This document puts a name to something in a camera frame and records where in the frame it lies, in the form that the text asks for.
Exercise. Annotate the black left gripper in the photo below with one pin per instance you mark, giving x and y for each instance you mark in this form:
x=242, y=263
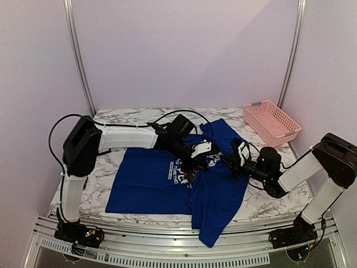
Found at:
x=198, y=162

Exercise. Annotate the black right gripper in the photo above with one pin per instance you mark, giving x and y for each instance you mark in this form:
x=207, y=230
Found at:
x=235, y=161

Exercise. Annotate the silver round brooch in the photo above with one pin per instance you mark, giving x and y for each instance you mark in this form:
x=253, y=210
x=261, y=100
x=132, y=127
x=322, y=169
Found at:
x=213, y=159

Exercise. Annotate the blue printed t-shirt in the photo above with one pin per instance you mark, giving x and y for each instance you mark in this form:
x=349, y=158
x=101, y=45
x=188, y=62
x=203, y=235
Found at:
x=152, y=182

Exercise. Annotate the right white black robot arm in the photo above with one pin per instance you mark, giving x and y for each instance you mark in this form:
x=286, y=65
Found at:
x=333, y=155

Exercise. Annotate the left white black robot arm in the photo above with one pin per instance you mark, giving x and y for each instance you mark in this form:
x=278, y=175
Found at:
x=89, y=137

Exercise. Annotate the pink perforated plastic basket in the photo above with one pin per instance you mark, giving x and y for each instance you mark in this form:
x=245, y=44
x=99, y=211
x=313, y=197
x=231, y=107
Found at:
x=270, y=123

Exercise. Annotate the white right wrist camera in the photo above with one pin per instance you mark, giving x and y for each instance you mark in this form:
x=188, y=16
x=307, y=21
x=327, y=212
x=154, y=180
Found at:
x=240, y=148

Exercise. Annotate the aluminium front rail frame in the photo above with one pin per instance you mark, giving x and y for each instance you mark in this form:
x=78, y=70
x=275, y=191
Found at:
x=129, y=243

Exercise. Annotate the right aluminium corner post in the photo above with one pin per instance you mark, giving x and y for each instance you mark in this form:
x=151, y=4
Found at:
x=300, y=16

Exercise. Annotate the aluminium corner post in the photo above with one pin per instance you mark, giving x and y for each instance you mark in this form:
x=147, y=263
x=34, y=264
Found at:
x=74, y=40
x=300, y=16

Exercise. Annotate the left aluminium corner post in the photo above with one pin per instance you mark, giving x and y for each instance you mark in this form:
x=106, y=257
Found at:
x=74, y=40

